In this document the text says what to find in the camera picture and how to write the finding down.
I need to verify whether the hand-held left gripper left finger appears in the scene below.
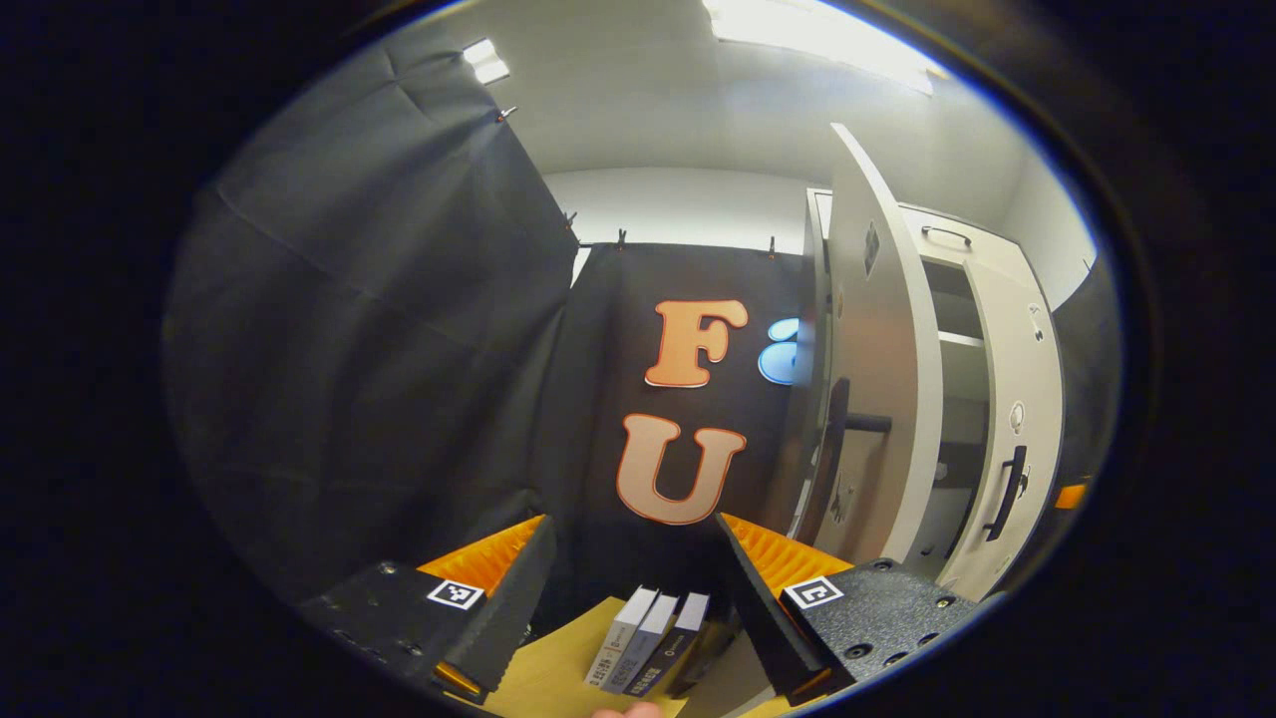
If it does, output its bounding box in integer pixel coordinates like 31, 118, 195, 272
299, 514, 557, 705

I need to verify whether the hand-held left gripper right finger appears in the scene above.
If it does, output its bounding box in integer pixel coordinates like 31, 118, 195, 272
714, 512, 1003, 707

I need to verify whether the grey cabinet door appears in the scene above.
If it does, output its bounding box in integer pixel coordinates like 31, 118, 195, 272
788, 123, 946, 574
942, 261, 1066, 599

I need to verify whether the grey cabinet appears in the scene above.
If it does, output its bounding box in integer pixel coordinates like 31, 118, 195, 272
802, 187, 1068, 599

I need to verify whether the dark blue spine book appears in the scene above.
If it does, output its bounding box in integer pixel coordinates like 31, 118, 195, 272
626, 593, 711, 699

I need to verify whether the white spine book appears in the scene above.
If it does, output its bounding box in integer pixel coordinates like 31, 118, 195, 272
585, 586, 659, 689

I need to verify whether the grey spine book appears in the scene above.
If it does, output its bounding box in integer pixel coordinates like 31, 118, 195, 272
603, 595, 679, 696

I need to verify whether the small ceiling light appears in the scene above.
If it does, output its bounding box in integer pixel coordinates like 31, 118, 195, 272
462, 38, 511, 86

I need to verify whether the black right door handle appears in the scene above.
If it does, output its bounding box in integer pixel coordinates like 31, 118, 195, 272
984, 445, 1029, 543

